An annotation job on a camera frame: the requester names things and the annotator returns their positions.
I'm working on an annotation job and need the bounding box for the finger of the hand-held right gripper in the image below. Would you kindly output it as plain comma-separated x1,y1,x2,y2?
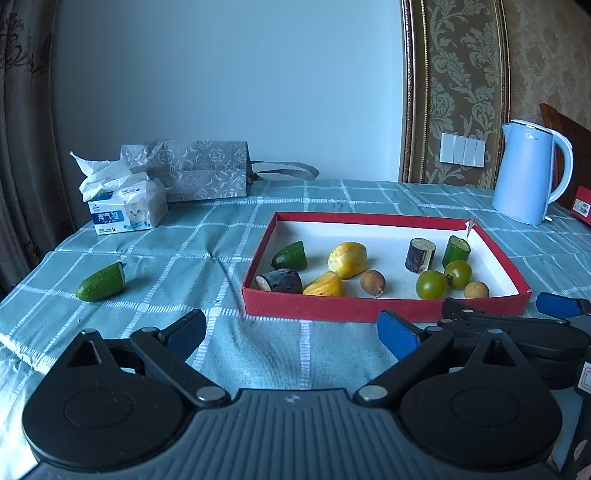
536,292,591,319
441,296,571,329

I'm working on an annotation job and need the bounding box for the green cucumber end piece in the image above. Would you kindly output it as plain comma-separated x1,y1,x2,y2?
271,240,308,271

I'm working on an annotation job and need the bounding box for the silver patterned gift bag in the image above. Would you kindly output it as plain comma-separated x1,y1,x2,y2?
120,140,320,203

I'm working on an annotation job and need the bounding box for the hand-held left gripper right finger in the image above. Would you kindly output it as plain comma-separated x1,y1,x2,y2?
354,310,539,409

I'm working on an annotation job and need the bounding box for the large purple eggplant piece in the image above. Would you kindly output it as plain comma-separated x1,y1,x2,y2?
255,268,304,295

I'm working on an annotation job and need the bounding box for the yellow star fruit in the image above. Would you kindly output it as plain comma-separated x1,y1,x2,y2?
302,271,347,297
328,241,370,280

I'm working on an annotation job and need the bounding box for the white wall switch panel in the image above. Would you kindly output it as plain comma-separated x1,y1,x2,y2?
439,133,486,167

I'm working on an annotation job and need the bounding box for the light blue electric kettle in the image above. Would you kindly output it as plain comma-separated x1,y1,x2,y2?
491,119,574,226

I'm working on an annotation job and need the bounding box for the gold wall panel frame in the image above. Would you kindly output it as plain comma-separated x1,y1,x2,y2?
400,0,511,185

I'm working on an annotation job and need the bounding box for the long green cucumber half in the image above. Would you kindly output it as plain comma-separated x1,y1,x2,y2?
76,261,126,303

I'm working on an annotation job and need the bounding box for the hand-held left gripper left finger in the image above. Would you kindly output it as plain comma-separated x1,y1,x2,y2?
44,309,230,409

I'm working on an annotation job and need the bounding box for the white tissue pack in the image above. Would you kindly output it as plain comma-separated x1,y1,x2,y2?
69,151,169,236

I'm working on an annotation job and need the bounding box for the green tomato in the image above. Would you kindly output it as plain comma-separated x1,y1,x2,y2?
444,260,473,291
416,270,448,301

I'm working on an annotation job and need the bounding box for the short green cucumber piece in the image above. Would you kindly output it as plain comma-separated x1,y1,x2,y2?
442,235,472,269

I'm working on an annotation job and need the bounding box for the red cardboard box tray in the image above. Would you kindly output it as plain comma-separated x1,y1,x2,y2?
242,211,533,324

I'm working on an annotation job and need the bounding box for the brown patterned curtain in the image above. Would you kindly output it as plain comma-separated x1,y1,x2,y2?
0,0,77,298

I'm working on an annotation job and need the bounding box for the red cardboard box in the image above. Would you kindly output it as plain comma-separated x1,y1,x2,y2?
570,186,591,227

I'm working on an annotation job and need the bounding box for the brown wooden headboard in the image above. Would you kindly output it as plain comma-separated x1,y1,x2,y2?
539,103,591,210

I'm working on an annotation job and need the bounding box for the green checked tablecloth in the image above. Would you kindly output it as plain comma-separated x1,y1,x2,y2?
0,179,591,480

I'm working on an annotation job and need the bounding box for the small purple eggplant piece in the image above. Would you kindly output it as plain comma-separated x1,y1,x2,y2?
405,237,437,274

